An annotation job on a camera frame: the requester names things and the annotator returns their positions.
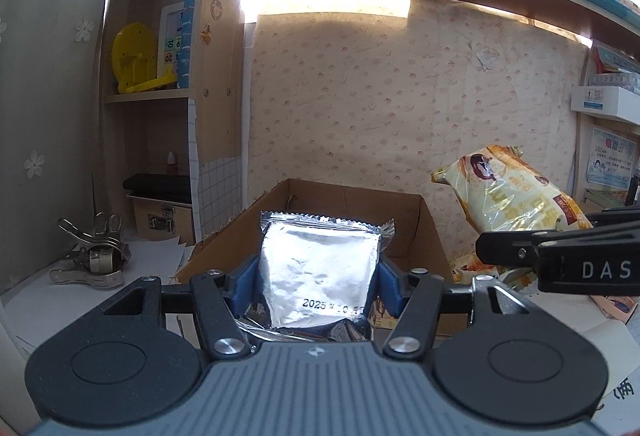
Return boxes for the bunch of metal clips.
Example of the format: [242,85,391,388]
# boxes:
[49,211,132,289]

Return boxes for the grid-patterned white desktop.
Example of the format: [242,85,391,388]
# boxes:
[0,231,640,436]

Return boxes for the white sheet with black writing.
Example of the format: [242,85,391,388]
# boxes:
[597,356,640,436]

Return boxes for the grey floral curtain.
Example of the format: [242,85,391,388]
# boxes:
[0,0,127,297]

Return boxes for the white framed number calendar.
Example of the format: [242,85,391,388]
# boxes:
[158,1,187,89]

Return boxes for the wooden desk hutch shelves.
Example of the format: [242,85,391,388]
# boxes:
[100,0,640,247]

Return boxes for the yellow plastic toy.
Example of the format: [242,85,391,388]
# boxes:
[110,22,179,95]

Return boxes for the large yellow bread packet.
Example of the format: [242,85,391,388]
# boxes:
[430,144,597,297]

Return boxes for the white cardboard box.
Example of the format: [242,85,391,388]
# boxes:
[570,85,640,127]

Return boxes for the wooden box with metal latch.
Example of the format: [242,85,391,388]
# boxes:
[127,194,196,245]

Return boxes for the plain white paper sheet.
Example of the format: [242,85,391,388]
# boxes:
[565,311,640,367]

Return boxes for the pink smartwatch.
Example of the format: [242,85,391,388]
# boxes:
[592,293,640,319]

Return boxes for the silver foil packet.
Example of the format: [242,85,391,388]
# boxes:
[242,210,396,343]

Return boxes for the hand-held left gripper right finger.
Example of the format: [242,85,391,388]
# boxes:
[377,261,541,362]

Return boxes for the loose white paper sheet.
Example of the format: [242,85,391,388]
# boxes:
[122,235,189,277]

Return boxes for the blue striped card stack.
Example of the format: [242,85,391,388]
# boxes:
[177,0,201,89]

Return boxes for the blue cartoon paper poster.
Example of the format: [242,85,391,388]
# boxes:
[587,126,639,191]

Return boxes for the clear blister tray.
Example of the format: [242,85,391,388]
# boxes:
[589,70,640,92]

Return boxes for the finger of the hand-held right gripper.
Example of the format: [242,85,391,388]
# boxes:
[582,205,640,231]
[475,228,540,267]

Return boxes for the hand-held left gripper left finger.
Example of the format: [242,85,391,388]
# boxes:
[100,256,263,362]

